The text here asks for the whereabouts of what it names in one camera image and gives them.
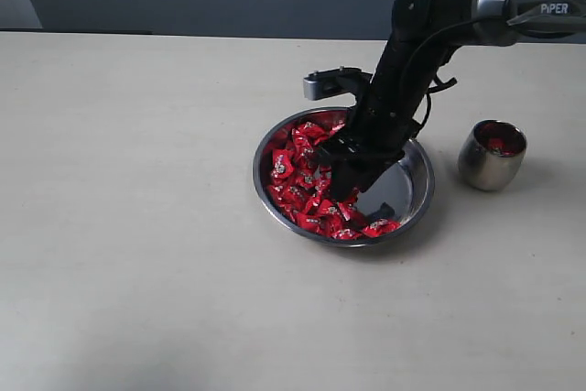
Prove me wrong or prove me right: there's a red candy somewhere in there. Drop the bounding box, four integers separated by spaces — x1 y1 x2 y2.
270 149 295 181
291 121 331 146
362 219 401 238
485 137 523 157
337 197 366 227

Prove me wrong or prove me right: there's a red candy in cup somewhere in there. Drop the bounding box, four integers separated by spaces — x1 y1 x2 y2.
485 137 523 157

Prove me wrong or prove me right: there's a steel cup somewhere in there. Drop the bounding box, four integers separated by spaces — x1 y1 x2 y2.
457 120 527 191

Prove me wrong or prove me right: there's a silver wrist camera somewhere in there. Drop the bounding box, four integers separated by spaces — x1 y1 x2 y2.
303 66 372 101

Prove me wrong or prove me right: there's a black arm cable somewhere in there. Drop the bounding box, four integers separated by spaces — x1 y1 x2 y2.
397 15 477 131

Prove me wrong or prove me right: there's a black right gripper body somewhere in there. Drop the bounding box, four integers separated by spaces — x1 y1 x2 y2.
310 88 424 171

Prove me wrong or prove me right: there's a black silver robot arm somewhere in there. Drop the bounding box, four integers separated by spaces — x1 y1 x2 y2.
304 0 585 201

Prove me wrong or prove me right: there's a round steel plate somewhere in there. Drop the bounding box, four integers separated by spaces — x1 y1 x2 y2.
253 107 435 247

